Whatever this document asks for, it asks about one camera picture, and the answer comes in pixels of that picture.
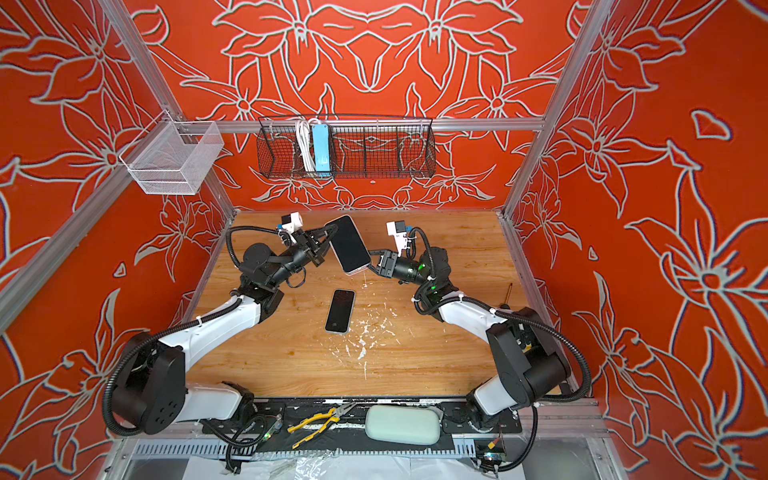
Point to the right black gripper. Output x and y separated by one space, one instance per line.
390 265

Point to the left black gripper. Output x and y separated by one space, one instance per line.
308 239

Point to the black phone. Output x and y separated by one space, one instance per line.
340 312
348 245

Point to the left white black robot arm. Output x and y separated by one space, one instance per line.
148 390

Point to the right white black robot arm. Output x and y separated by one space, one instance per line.
533 361

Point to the black phone on table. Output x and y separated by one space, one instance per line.
340 312

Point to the light blue box in basket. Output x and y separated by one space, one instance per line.
321 144

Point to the pale green pouch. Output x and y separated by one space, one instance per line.
404 425

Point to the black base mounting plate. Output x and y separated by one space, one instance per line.
262 429

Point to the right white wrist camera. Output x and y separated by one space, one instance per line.
400 233

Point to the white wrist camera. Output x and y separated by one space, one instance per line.
400 233
290 224

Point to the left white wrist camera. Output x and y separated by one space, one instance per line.
290 224

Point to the black wire wall basket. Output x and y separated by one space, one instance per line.
360 147

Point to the black handled screwdriver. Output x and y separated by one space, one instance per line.
505 304

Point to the yellow handled pliers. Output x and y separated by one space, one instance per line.
324 420

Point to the clear plastic wall bin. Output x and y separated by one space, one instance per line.
174 158

